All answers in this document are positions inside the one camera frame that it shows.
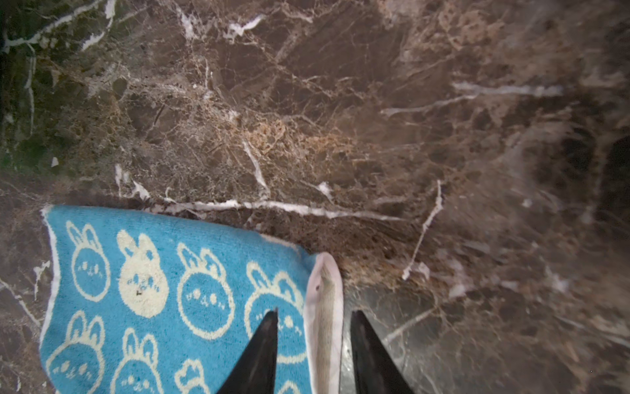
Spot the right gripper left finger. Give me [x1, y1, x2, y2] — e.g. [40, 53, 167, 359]
[218, 310, 278, 394]

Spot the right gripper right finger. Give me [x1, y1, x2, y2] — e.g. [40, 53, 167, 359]
[349, 310, 413, 394]

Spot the blue patterned cloth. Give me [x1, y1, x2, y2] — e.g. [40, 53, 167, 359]
[39, 205, 344, 393]

